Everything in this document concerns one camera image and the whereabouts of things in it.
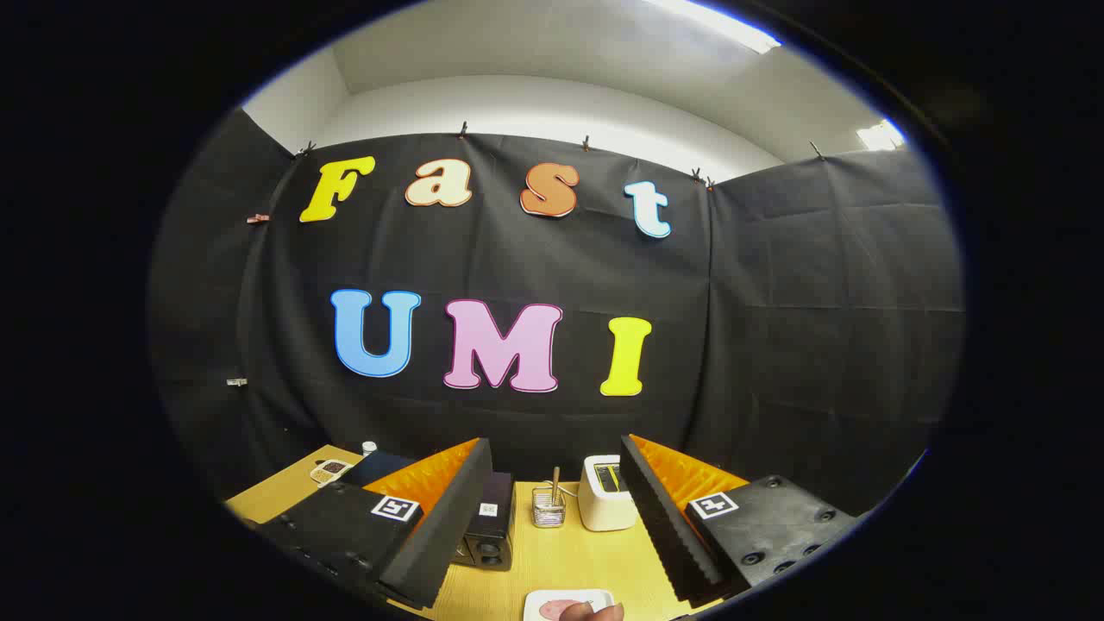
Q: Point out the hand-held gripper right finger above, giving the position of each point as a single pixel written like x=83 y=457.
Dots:
x=664 y=526

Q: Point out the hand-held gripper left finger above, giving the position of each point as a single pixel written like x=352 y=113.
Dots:
x=448 y=517

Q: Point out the black toaster oven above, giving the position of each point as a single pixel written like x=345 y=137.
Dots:
x=493 y=535

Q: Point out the white square plate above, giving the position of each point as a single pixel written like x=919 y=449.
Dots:
x=539 y=604

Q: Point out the pink round food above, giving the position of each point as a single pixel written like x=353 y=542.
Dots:
x=552 y=610

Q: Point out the white toaster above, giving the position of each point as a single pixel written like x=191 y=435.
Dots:
x=599 y=509

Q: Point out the wooden utensil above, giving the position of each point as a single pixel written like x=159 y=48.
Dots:
x=555 y=479

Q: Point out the small white tray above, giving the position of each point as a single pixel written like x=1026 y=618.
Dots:
x=330 y=472

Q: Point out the square ceiling light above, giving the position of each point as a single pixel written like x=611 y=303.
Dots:
x=880 y=135

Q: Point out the long ceiling light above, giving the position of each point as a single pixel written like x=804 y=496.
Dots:
x=720 y=24

